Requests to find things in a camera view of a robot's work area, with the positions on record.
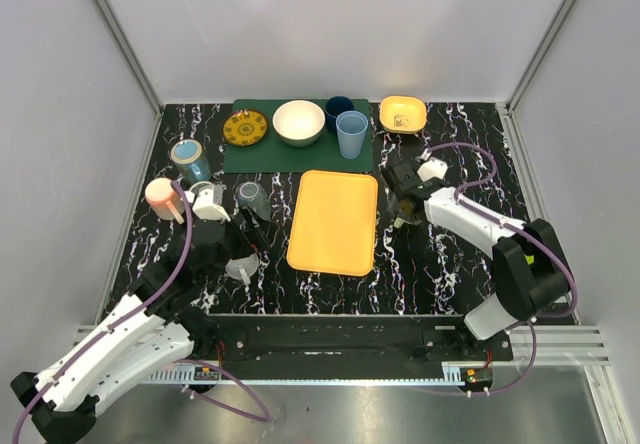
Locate sage green mug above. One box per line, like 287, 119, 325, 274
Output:
389, 199, 425, 229

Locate grey faceted mug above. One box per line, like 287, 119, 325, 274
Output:
235, 181, 272, 222

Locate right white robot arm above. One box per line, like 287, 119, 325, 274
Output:
381, 162, 575, 361

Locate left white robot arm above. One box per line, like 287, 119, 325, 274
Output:
11, 206, 269, 443

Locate white grey mug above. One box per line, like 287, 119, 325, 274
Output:
225, 253, 260, 285

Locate dark teal mug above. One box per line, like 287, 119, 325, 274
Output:
189, 181, 223, 203

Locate pink mug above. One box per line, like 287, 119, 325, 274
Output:
144, 177, 185, 224

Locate blue mug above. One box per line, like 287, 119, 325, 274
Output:
170, 139, 211, 184

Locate dark green mat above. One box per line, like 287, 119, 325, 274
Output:
223, 99, 374, 174

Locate yellow square bowl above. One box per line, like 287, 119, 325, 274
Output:
379, 96, 428, 134

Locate orange plastic tray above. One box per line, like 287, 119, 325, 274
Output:
287, 170, 378, 277

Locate light blue plastic cup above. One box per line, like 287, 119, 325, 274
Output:
336, 110, 369, 159

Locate yellow patterned plate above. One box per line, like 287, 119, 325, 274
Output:
222, 109, 269, 147

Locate dark blue cup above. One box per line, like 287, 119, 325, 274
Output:
324, 96, 354, 135

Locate white bowl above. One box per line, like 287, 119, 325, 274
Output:
272, 100, 325, 147

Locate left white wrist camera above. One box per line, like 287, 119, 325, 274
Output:
185, 186, 231, 222

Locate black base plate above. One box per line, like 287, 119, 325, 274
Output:
180, 315, 513, 381

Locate right aluminium frame post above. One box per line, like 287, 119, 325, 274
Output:
505, 0, 600, 110

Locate aluminium frame post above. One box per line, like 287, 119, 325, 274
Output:
73, 0, 165, 110
505, 0, 600, 110

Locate left aluminium frame post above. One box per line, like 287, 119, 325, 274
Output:
73, 0, 165, 110

